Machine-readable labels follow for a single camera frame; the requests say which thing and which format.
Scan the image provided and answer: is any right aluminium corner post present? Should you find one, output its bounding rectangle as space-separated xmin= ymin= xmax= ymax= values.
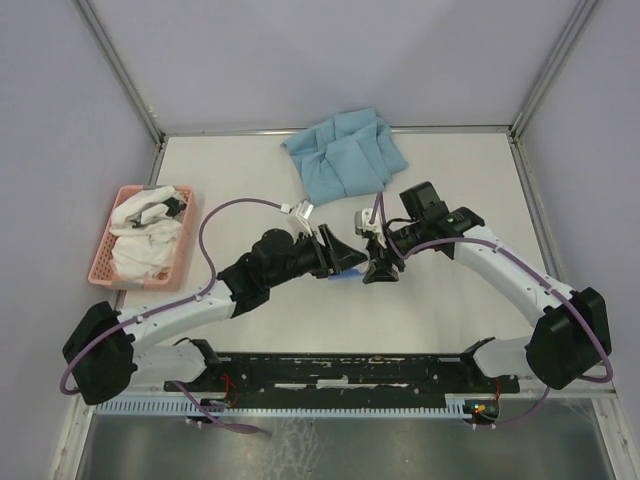
xmin=510 ymin=0 xmax=602 ymax=142

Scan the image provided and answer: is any white crumpled cloth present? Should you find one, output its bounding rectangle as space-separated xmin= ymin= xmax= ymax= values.
xmin=109 ymin=185 xmax=187 ymax=282

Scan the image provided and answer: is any wrist camera white grey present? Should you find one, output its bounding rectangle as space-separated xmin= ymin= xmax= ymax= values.
xmin=354 ymin=208 xmax=385 ymax=244
xmin=287 ymin=199 xmax=314 ymax=236

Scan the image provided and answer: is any aluminium corner post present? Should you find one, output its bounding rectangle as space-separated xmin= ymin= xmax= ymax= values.
xmin=510 ymin=0 xmax=602 ymax=142
xmin=72 ymin=0 xmax=165 ymax=145

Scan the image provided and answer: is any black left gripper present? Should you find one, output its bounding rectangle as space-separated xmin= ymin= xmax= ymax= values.
xmin=267 ymin=224 xmax=368 ymax=288

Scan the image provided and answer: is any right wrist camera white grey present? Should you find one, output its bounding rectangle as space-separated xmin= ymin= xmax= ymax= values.
xmin=354 ymin=208 xmax=385 ymax=244

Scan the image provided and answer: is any left aluminium corner post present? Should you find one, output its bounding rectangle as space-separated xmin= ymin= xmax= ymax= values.
xmin=72 ymin=0 xmax=165 ymax=145

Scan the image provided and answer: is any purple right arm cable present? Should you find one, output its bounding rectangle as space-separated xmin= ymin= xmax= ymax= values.
xmin=372 ymin=192 xmax=615 ymax=431

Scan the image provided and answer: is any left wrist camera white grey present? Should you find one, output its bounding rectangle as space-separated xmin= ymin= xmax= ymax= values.
xmin=287 ymin=199 xmax=314 ymax=236

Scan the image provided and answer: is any light blue cable duct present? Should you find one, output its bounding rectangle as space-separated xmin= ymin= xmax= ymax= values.
xmin=93 ymin=394 xmax=476 ymax=416

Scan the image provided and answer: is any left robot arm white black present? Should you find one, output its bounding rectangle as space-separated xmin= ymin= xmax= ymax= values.
xmin=60 ymin=225 xmax=367 ymax=405

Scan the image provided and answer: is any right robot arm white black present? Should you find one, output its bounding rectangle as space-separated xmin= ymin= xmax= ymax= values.
xmin=354 ymin=182 xmax=613 ymax=391

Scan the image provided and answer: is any light blue folded cloth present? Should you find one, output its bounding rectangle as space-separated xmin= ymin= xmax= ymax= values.
xmin=282 ymin=108 xmax=408 ymax=206

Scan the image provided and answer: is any blue weekly pill organizer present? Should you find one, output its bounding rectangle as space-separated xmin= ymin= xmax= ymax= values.
xmin=328 ymin=268 xmax=364 ymax=281

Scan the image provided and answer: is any pink plastic basket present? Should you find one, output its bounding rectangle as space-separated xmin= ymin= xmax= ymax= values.
xmin=88 ymin=185 xmax=197 ymax=291

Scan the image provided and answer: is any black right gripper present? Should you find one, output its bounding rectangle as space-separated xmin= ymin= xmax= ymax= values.
xmin=362 ymin=220 xmax=427 ymax=284

